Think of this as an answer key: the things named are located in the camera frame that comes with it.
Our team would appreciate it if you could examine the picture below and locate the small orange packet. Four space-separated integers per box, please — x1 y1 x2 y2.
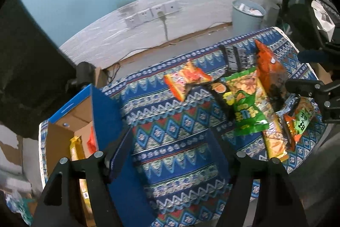
87 126 99 153

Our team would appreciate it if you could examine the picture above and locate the orange and green snack packet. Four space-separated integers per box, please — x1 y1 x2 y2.
282 96 317 151

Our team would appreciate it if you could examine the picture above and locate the orange-red chips bag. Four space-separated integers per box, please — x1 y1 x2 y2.
254 39 289 101

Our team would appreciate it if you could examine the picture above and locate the long orange snack packet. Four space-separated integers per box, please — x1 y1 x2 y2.
262 114 289 162

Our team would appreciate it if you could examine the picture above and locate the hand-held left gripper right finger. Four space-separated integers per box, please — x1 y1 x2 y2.
207 131 309 227

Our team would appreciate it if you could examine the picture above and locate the dark panel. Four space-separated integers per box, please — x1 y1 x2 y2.
0 0 79 140

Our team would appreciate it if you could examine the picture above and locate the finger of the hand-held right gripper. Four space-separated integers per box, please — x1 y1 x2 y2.
297 41 340 65
285 79 340 124

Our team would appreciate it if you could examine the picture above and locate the light blue trash bin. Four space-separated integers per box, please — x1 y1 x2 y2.
232 0 266 39

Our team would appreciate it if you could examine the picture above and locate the black and yellow snack packet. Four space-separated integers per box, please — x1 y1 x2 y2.
209 81 237 121

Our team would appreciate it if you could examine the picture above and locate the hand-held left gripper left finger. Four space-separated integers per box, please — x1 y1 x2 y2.
32 127 134 227

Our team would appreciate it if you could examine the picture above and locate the grey plug with cable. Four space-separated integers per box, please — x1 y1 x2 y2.
157 11 177 46

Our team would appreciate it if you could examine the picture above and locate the teal crumpled bag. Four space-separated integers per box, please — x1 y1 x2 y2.
0 176 34 226

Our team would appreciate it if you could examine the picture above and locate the black snack packet white print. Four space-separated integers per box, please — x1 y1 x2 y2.
219 44 257 71

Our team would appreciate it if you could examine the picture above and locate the patterned blue tablecloth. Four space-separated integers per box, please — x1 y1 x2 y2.
38 26 329 227

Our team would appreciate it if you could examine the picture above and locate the white crumpled bag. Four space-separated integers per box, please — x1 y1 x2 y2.
310 0 336 39

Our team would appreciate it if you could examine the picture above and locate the blue cardboard box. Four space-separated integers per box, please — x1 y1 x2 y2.
39 83 158 227

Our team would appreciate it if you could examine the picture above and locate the green snack bag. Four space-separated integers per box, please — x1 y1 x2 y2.
225 67 270 137

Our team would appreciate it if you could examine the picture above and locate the brown cardboard box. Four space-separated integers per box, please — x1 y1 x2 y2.
93 67 107 88

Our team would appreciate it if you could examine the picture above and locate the white wall socket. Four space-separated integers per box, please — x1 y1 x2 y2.
125 16 140 29
151 5 167 18
138 10 154 23
165 0 180 14

